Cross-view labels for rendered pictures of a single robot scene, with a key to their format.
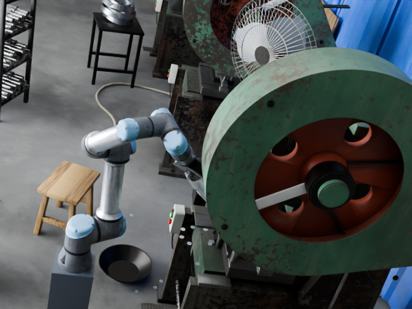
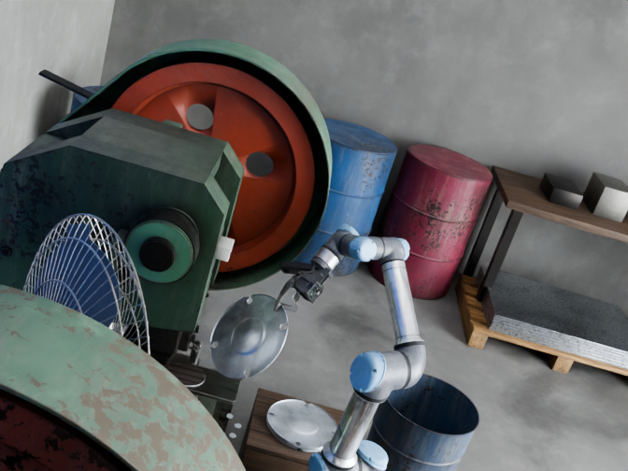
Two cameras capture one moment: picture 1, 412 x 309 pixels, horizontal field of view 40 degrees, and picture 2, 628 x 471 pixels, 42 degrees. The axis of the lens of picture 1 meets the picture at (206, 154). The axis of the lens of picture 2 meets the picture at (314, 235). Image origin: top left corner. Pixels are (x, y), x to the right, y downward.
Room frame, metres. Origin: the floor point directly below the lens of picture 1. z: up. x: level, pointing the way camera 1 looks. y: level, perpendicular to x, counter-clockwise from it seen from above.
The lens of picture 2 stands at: (4.16, 0.42, 2.30)
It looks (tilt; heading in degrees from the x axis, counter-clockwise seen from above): 23 degrees down; 190
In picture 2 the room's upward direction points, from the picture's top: 17 degrees clockwise
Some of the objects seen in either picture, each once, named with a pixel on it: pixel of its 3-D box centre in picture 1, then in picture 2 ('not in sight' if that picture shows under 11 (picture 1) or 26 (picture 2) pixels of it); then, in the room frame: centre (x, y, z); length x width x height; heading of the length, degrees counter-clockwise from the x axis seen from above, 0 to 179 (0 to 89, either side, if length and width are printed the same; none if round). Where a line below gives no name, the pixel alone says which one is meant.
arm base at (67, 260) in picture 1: (76, 252); not in sight; (1.88, 0.44, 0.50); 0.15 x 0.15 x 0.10
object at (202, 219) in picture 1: (219, 229); (196, 394); (2.03, -0.15, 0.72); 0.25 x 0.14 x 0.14; 103
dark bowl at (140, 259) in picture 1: (124, 267); not in sight; (2.37, 0.27, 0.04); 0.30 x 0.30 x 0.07
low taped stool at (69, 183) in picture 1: (67, 202); not in sight; (2.63, 0.72, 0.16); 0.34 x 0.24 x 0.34; 175
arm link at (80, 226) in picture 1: (81, 232); (365, 464); (1.88, 0.44, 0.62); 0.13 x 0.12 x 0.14; 134
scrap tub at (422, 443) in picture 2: not in sight; (413, 447); (1.13, 0.60, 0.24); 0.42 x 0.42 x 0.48
